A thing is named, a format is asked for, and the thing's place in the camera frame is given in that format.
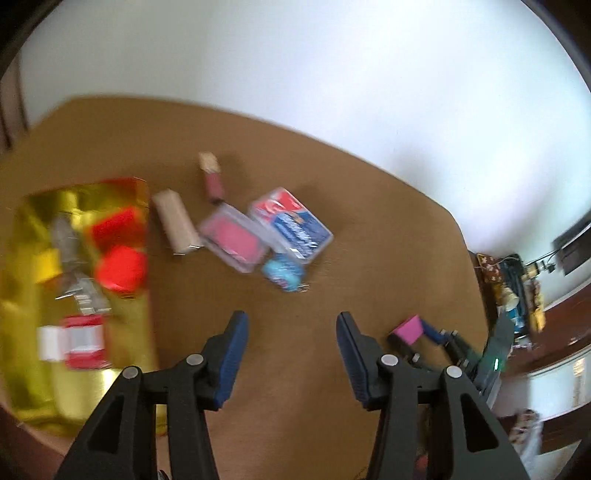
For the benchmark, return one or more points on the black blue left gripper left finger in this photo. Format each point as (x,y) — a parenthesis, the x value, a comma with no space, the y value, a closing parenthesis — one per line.
(152,425)

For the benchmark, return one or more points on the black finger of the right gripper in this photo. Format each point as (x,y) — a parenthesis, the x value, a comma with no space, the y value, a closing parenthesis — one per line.
(408,353)

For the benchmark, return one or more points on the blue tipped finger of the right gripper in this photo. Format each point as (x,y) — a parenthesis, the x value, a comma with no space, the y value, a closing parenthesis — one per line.
(459,351)

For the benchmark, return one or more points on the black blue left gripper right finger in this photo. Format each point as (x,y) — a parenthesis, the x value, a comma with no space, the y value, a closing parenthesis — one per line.
(465,439)

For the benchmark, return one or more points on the white pink small box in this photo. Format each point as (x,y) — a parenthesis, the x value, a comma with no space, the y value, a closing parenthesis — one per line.
(409,331)

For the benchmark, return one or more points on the red box with barcode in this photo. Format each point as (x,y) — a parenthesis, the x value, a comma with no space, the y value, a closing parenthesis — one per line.
(78,342)

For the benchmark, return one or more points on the light blue tape measure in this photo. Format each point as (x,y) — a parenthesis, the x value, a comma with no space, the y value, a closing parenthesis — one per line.
(285,273)

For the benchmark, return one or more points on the clear case red blue card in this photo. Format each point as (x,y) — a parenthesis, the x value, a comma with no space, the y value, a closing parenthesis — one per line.
(291,227)

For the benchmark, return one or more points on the red handled nail clipper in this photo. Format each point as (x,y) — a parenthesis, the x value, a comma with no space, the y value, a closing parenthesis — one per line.
(81,251)

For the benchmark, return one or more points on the yellow cube block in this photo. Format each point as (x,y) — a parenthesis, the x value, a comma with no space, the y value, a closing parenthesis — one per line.
(46,265)

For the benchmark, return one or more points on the clear case pink contents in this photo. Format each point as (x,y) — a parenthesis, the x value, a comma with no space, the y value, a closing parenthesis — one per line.
(235,238)

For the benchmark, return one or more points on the beige slim box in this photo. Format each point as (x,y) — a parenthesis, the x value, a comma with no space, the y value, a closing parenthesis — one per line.
(176,223)

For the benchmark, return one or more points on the cluttered side shelf items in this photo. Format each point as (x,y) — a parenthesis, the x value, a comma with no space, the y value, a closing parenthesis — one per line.
(510,287)

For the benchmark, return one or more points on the red tin box gold interior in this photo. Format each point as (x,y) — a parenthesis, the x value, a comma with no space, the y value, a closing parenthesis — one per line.
(49,397)

